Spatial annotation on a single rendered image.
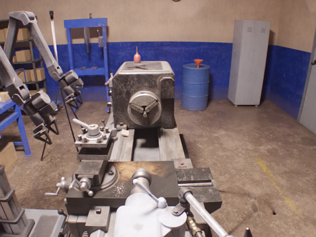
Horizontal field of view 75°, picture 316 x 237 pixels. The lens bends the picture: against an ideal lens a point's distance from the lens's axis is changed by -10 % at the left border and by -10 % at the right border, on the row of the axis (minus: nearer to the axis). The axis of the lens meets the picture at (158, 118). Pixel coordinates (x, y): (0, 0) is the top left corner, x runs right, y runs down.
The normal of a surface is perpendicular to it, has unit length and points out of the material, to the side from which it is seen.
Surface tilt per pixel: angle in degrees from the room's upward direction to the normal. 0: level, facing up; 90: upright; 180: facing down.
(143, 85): 90
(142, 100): 90
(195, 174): 0
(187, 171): 0
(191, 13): 90
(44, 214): 0
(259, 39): 90
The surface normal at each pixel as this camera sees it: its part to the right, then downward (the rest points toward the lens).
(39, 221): 0.00, -0.92
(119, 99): 0.04, 0.39
